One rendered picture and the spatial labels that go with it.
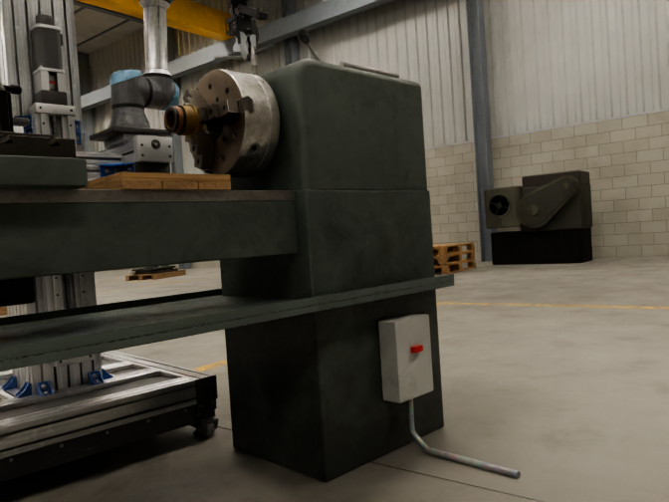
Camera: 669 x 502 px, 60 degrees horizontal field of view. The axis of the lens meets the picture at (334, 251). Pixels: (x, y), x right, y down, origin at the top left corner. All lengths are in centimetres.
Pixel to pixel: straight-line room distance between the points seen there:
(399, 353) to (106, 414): 98
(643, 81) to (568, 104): 124
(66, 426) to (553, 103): 1073
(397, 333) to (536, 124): 1018
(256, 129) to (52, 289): 99
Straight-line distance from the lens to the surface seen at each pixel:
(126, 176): 145
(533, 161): 1179
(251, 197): 164
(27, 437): 206
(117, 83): 237
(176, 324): 136
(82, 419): 211
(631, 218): 1130
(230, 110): 169
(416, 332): 195
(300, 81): 177
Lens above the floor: 73
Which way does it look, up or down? 2 degrees down
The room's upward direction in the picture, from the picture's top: 4 degrees counter-clockwise
